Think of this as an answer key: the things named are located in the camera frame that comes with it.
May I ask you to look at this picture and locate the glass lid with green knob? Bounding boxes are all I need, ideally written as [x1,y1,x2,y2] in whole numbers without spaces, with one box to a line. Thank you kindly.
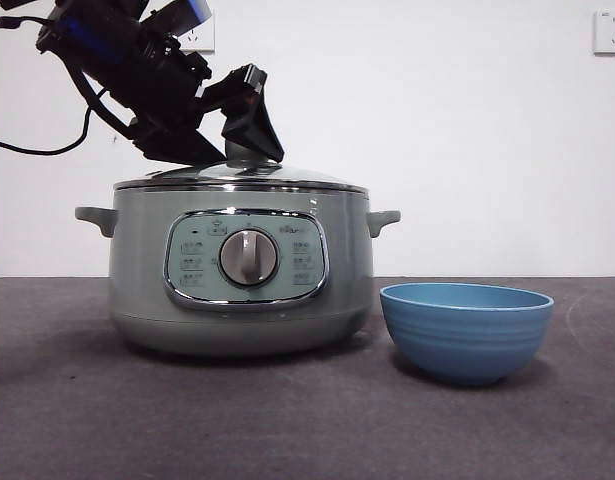
[112,139,371,192]

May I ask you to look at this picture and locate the pale green electric steamer pot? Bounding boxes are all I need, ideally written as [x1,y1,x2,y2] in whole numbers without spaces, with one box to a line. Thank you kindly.
[74,184,402,358]

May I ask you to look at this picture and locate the blue ribbed bowl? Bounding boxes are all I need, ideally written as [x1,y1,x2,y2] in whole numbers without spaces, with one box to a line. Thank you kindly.
[379,282,555,388]

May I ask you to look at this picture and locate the white wall socket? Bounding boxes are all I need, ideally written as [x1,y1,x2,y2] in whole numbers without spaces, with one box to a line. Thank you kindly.
[179,8,216,54]
[592,9,615,56]

